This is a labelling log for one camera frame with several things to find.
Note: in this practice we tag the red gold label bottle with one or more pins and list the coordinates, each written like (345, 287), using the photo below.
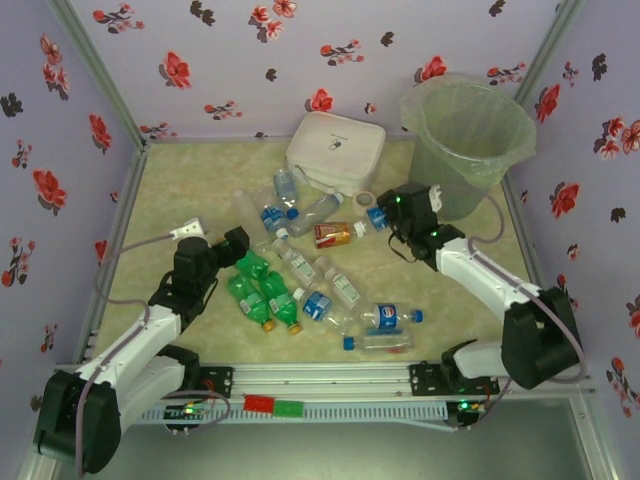
(330, 235)

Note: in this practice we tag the circuit board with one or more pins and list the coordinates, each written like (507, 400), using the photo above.
(187, 411)
(467, 407)

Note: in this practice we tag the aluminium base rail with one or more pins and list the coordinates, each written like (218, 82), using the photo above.
(320, 380)

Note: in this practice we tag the pepsi plastic bottle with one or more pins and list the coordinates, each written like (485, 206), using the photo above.
(387, 316)

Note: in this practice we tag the plain clear plastic bottle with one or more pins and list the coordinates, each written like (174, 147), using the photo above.
(247, 212)

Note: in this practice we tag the clear bottle white label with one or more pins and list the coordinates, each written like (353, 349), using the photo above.
(342, 287)

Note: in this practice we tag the red block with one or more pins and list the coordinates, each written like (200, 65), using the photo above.
(259, 404)

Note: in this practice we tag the blue label plastic bottle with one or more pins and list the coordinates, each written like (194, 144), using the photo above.
(376, 220)
(317, 305)
(272, 217)

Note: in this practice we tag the green block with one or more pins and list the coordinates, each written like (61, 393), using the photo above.
(289, 409)

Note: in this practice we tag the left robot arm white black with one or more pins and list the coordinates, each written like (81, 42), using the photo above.
(125, 345)

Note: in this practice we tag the aluminium corner post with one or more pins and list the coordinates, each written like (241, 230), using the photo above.
(546, 50)
(100, 75)

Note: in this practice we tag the clear bottle green label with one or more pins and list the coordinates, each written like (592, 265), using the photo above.
(300, 265)

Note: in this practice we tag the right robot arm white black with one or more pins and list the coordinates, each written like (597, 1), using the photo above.
(480, 275)

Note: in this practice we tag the right circuit board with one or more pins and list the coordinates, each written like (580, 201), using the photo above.
(467, 407)

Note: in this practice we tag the clear bottle white cap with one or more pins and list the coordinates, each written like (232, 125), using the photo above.
(317, 212)

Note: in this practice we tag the beige masking tape roll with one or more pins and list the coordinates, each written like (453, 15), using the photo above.
(356, 206)

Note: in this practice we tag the left circuit board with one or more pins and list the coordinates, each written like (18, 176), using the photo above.
(187, 411)

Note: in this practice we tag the white zippered fabric case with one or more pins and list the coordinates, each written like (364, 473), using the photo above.
(335, 145)

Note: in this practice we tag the bin with green liner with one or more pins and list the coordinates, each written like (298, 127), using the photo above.
(480, 125)

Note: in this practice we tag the soda water bottle blue cap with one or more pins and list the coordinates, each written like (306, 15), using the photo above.
(285, 187)

